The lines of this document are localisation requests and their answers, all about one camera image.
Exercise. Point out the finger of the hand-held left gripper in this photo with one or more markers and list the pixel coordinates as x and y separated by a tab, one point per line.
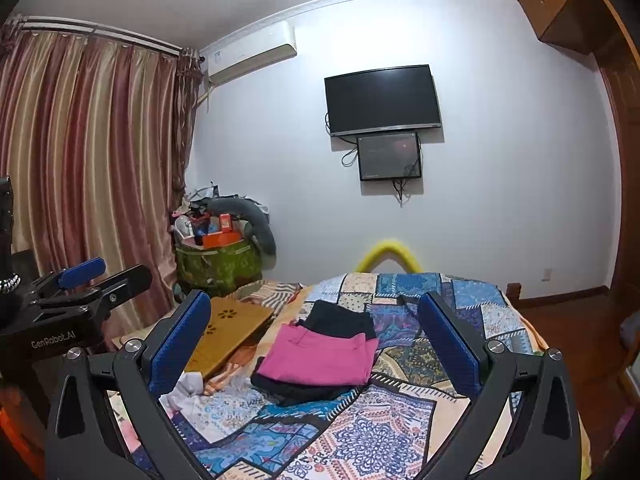
127	282
82	271

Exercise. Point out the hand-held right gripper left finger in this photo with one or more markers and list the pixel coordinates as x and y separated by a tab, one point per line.
182	345

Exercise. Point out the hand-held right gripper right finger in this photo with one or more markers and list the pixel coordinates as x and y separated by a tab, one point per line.
450	345

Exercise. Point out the pink pants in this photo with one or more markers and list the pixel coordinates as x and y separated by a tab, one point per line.
320	357

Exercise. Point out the black folded pants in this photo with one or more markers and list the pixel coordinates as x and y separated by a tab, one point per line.
305	391

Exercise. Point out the white crumpled cloth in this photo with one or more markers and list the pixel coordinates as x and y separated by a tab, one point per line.
185	390

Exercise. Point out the wooden lap desk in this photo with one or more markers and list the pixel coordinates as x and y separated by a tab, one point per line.
230	332

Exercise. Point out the wooden bedpost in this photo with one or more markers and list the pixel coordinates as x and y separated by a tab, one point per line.
513	294

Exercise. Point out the green patterned storage bag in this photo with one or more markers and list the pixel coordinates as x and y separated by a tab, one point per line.
217	267

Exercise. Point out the pink and gold curtain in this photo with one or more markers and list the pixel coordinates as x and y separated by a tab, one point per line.
90	170

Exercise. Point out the orange flat box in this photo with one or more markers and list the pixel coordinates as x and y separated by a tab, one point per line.
222	240

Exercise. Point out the small red box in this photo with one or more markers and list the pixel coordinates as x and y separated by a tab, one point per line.
225	222

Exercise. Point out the yellow foam hoop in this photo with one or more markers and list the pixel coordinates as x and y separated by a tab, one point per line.
367	255

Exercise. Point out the patchwork patterned blanket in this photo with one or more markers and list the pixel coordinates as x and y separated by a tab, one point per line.
350	430

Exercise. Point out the grey plush pillow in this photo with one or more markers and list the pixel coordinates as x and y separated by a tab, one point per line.
262	230

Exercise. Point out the grey cloth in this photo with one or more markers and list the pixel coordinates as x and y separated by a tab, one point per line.
634	320

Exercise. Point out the brown wooden wardrobe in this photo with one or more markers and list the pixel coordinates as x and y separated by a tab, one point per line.
622	160

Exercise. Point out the white air conditioner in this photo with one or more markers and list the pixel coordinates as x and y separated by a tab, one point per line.
250	52

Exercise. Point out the white wall socket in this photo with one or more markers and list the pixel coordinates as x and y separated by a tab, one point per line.
547	275

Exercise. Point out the small black wall monitor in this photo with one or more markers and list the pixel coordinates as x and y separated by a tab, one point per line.
390	157

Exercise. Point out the white curtain rail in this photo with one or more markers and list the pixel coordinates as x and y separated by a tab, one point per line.
100	32

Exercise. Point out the black wall television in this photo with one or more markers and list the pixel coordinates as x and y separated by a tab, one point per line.
382	100

